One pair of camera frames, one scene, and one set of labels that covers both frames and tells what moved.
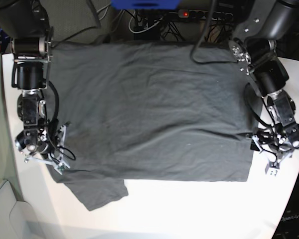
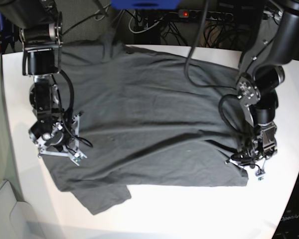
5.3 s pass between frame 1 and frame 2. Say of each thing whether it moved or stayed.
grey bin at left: stayed
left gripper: moved
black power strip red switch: stayed
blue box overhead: stayed
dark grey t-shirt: moved
